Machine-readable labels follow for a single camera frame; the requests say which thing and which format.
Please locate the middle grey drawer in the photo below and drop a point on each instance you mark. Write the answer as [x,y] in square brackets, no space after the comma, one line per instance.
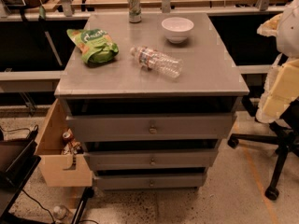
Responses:
[150,159]

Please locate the wooden storage box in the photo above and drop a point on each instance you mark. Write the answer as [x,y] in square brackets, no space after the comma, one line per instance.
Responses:
[58,168]

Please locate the clear plastic water bottle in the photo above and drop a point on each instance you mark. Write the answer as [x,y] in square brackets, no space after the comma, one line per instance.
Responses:
[157,61]

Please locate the grey drawer cabinet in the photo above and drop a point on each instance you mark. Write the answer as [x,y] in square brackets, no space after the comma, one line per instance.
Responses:
[209,83]

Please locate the red can in box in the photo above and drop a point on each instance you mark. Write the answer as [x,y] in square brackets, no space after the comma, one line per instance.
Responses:
[67,136]

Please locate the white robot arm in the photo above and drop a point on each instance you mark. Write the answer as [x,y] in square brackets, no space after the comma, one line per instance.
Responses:
[287,38]

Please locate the green white soda can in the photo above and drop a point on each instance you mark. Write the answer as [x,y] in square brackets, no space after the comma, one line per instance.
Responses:
[134,11]

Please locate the green snack bag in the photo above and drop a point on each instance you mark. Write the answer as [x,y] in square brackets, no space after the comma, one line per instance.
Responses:
[96,45]

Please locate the white ceramic bowl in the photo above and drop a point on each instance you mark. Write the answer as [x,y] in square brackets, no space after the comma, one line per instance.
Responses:
[177,29]

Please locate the plastic bottle on floor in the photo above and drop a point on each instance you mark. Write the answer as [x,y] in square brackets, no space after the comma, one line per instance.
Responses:
[62,214]

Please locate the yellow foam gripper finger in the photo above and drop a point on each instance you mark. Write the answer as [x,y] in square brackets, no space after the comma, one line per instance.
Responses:
[270,27]
[280,89]

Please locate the black cart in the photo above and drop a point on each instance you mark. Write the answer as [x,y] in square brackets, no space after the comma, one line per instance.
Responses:
[17,163]

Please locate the bottom grey drawer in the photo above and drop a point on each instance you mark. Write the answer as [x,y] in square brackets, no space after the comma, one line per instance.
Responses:
[149,181]

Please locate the black office chair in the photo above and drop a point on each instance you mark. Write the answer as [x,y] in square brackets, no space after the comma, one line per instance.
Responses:
[287,140]

